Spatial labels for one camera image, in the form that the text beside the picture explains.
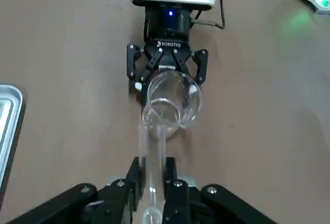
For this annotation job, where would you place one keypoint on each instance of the clear glass test tube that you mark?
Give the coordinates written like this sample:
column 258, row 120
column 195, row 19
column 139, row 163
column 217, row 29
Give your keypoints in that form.
column 153, row 169

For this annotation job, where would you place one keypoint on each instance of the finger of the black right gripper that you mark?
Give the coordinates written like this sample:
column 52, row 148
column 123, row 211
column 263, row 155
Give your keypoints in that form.
column 132, row 61
column 202, row 64

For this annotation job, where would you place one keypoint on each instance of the ribbed metal tray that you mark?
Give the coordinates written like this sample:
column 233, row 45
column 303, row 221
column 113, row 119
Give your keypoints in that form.
column 7, row 131

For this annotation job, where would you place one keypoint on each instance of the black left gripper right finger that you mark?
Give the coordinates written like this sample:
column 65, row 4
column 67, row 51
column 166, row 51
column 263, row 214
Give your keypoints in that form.
column 196, row 206

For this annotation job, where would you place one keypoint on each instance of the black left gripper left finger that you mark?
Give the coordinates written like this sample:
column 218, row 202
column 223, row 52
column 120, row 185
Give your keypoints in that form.
column 108, row 203

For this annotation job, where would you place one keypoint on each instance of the clear glass beaker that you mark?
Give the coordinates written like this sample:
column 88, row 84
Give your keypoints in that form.
column 167, row 92

